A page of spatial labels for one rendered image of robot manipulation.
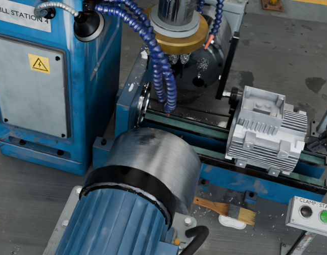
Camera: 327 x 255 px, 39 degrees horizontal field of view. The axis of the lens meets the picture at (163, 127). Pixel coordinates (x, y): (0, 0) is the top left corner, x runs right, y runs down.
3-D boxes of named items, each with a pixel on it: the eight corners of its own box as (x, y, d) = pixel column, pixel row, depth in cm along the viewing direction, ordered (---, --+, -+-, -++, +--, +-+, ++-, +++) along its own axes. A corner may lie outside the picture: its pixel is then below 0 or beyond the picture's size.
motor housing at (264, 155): (221, 169, 140) (235, 128, 126) (229, 125, 153) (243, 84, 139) (285, 186, 139) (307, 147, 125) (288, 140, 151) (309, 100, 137)
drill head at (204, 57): (142, 96, 158) (148, 38, 139) (169, 28, 185) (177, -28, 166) (212, 115, 156) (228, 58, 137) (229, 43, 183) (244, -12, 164)
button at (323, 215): (317, 222, 116) (319, 220, 115) (319, 210, 117) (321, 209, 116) (329, 225, 116) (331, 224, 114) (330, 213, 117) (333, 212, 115)
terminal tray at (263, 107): (234, 126, 132) (240, 109, 126) (239, 101, 139) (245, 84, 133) (275, 137, 131) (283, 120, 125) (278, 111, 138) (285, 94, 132)
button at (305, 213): (297, 216, 117) (299, 215, 115) (299, 205, 118) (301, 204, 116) (309, 219, 116) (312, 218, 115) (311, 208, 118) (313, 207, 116)
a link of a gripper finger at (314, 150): (333, 150, 123) (313, 160, 128) (333, 141, 125) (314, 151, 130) (325, 143, 122) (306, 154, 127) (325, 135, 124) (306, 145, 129)
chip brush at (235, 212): (191, 206, 144) (191, 205, 144) (194, 194, 148) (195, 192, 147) (254, 226, 142) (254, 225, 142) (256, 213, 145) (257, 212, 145)
